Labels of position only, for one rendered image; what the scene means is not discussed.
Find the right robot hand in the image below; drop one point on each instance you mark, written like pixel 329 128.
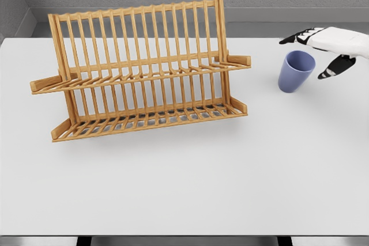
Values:
pixel 334 40

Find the blue cup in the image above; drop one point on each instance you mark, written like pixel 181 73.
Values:
pixel 294 77

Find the wooden two-tier dish rack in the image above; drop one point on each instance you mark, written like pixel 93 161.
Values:
pixel 138 67

